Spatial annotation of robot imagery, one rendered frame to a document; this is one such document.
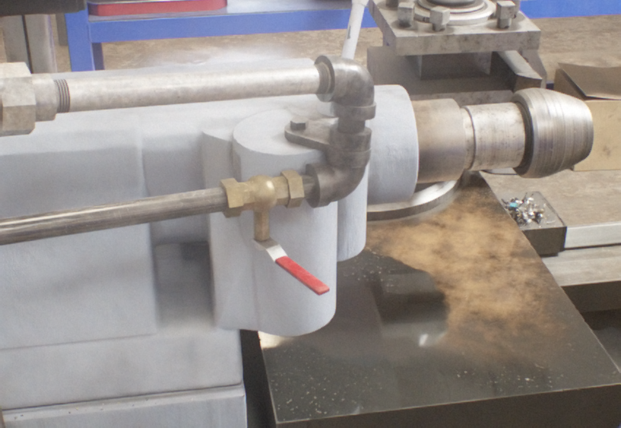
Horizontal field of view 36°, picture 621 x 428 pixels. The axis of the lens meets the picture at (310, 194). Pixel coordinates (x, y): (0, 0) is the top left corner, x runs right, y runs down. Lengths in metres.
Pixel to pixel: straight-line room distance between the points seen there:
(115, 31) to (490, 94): 1.69
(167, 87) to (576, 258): 0.74
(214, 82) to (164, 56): 3.66
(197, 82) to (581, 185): 2.69
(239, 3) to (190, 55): 1.59
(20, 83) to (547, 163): 0.51
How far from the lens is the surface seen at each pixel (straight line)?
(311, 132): 0.75
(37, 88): 0.61
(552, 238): 1.24
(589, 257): 1.26
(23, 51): 1.69
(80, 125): 0.80
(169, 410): 0.84
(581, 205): 3.15
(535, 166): 0.92
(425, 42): 1.07
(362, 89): 0.71
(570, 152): 0.93
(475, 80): 1.14
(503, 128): 0.91
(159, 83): 0.64
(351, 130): 0.72
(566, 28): 4.79
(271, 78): 0.67
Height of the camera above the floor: 1.48
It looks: 29 degrees down
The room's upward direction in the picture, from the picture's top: straight up
